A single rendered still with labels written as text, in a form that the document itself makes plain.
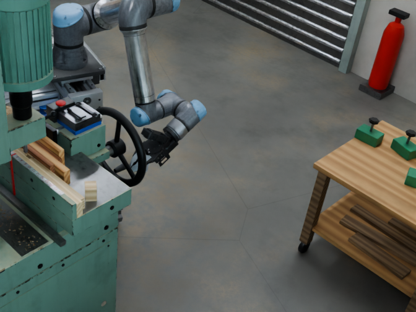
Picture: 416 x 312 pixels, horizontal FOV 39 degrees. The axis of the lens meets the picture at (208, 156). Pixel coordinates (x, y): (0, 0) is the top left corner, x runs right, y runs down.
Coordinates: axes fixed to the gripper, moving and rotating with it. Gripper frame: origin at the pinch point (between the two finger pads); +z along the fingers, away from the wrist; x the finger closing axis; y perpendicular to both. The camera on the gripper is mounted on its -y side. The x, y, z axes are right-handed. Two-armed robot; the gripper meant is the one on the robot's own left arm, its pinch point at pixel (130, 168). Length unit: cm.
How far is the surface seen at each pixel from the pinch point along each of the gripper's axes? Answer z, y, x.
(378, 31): -216, 153, 51
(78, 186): 20.2, -33.9, -17.3
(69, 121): 8.2, -38.0, 0.2
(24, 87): 14, -66, -8
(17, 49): 10, -75, -7
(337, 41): -204, 168, 78
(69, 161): 16.3, -31.5, -5.9
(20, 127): 21, -52, -4
